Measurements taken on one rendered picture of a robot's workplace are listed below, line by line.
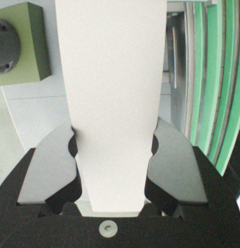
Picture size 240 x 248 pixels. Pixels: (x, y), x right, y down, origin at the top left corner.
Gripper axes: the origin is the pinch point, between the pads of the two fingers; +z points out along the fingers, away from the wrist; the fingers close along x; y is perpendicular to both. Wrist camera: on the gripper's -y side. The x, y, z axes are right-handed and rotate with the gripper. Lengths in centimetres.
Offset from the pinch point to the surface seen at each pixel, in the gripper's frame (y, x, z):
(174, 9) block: -12.9, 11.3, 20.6
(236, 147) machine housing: 24, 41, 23
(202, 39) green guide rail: -7.5, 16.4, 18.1
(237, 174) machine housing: 33, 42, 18
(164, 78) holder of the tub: 4.3, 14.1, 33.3
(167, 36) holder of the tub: -8.0, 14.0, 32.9
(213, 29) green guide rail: -9.2, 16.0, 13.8
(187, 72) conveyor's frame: -0.2, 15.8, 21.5
